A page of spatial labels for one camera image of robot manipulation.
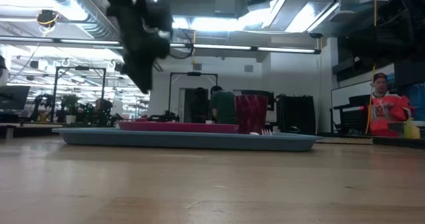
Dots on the black background robot arm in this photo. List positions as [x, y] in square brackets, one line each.
[164, 117]

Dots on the black cabinet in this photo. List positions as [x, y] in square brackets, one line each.
[295, 114]

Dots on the grey wall vent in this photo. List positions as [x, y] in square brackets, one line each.
[197, 66]
[248, 68]

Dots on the blue plastic tray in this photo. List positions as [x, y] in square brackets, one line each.
[186, 141]

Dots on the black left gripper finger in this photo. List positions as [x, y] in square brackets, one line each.
[134, 71]
[146, 71]

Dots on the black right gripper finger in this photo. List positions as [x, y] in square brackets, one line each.
[358, 43]

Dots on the black aluminium table frame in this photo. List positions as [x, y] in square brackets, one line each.
[398, 142]

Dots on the black metal stand frame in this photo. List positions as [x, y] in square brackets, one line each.
[79, 68]

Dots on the long LED light bar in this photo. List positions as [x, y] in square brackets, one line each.
[219, 46]

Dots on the black computer monitor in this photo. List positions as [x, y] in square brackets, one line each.
[15, 97]

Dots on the green plant in white pot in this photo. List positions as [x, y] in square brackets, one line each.
[71, 104]

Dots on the black stand frame with camera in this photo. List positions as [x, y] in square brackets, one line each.
[194, 73]

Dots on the person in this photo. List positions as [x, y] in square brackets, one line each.
[388, 111]
[103, 107]
[224, 107]
[199, 106]

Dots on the grey ceiling box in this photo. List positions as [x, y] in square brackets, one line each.
[225, 4]

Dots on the olive green rectangular pad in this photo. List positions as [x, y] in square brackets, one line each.
[345, 140]

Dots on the pink round plate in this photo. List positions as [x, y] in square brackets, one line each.
[176, 127]

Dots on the yellow green bottle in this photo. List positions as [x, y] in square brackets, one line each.
[412, 131]

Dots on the dark red patterned cup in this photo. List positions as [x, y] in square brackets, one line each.
[251, 114]

